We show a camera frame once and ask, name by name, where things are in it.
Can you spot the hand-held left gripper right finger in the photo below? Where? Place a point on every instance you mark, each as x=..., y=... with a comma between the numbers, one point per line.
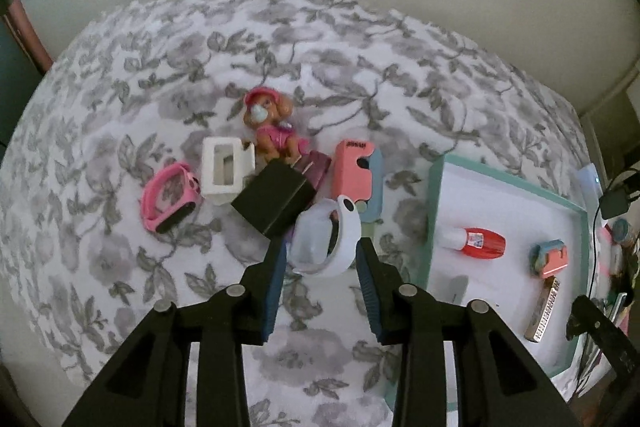
x=370, y=292

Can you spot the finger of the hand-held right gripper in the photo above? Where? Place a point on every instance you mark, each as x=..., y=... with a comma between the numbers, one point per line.
x=597, y=332

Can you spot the pink smartwatch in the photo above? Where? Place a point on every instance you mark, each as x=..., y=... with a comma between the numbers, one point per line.
x=160, y=214

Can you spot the black power adapter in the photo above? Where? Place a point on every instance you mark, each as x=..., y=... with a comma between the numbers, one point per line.
x=615, y=203

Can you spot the dark cabinet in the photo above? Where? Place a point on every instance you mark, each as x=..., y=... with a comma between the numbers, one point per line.
x=12, y=57

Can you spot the white phone stand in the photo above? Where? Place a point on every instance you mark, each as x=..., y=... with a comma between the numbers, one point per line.
x=212, y=174

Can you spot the white device with light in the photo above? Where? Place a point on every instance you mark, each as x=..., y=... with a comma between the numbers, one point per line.
x=587, y=179

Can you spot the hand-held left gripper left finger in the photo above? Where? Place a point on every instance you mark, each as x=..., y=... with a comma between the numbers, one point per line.
x=274, y=292

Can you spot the black charger cube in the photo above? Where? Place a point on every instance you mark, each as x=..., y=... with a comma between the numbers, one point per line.
x=275, y=202

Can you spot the brown dog toy figure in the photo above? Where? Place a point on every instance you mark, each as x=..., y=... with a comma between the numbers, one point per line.
x=274, y=129

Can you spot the pink bed frame edge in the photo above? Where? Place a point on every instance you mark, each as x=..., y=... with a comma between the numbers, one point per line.
x=27, y=32

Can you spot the white smartwatch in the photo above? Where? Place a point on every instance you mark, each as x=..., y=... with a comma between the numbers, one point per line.
x=312, y=237

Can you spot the red glue bottle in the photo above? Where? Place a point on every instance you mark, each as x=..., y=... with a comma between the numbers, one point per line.
x=477, y=242

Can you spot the pink blue toy block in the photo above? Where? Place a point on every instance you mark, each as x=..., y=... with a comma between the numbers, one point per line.
x=551, y=259
x=352, y=172

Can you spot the patterned harmonica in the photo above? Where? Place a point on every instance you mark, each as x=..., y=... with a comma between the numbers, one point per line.
x=542, y=312

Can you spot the teal tray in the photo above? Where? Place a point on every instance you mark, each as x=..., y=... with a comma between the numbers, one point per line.
x=500, y=207

